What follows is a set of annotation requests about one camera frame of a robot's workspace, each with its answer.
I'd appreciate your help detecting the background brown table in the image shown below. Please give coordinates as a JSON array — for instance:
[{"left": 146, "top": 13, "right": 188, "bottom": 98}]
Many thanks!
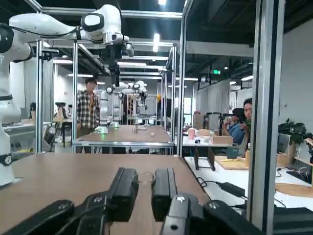
[{"left": 72, "top": 124, "right": 175, "bottom": 154}]

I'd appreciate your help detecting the aluminium camera mount post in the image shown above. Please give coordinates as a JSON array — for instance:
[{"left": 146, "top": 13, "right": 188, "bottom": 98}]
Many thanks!
[{"left": 246, "top": 0, "right": 286, "bottom": 222}]

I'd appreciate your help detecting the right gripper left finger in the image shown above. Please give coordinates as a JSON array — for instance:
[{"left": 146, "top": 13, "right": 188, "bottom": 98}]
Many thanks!
[{"left": 0, "top": 167, "right": 140, "bottom": 235}]

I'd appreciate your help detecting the person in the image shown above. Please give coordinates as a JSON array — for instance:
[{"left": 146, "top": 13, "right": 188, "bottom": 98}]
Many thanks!
[
  {"left": 221, "top": 107, "right": 246, "bottom": 145},
  {"left": 241, "top": 97, "right": 253, "bottom": 157},
  {"left": 77, "top": 77, "right": 101, "bottom": 137}
]

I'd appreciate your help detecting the teal box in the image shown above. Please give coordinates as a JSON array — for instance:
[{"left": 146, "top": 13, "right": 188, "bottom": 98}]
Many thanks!
[{"left": 226, "top": 145, "right": 239, "bottom": 159}]

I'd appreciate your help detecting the small black power adapter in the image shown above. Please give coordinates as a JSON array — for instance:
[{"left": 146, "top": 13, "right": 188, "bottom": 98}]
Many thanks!
[{"left": 216, "top": 181, "right": 246, "bottom": 197}]

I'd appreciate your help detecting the round cork mat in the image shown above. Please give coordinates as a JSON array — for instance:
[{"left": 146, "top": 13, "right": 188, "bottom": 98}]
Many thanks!
[{"left": 275, "top": 182, "right": 313, "bottom": 198}]

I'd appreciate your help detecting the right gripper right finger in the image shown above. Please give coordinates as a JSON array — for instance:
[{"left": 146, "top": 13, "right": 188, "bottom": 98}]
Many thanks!
[{"left": 151, "top": 167, "right": 264, "bottom": 235}]

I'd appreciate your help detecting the wooden box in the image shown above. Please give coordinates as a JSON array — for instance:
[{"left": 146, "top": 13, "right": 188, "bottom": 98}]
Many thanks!
[{"left": 211, "top": 135, "right": 233, "bottom": 145}]

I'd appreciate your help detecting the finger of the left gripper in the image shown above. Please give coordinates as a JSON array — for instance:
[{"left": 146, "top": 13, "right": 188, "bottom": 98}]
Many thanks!
[{"left": 111, "top": 71, "right": 120, "bottom": 88}]

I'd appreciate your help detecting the white side table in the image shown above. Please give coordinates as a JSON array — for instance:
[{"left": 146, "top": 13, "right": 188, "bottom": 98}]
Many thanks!
[{"left": 183, "top": 136, "right": 313, "bottom": 213}]

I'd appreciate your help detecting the clear glass test tube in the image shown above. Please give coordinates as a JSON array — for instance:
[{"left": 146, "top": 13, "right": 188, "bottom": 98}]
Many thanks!
[{"left": 137, "top": 172, "right": 157, "bottom": 185}]

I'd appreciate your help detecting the aluminium frame post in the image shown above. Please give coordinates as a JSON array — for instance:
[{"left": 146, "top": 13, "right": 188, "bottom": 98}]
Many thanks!
[
  {"left": 179, "top": 0, "right": 194, "bottom": 157},
  {"left": 36, "top": 40, "right": 44, "bottom": 154},
  {"left": 72, "top": 41, "right": 79, "bottom": 154}
]

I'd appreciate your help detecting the wooden board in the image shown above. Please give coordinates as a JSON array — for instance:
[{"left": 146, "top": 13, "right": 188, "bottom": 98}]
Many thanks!
[{"left": 215, "top": 155, "right": 250, "bottom": 170}]

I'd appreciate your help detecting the black bookend stand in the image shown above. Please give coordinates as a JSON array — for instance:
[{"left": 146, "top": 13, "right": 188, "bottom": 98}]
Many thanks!
[{"left": 194, "top": 146, "right": 216, "bottom": 171}]

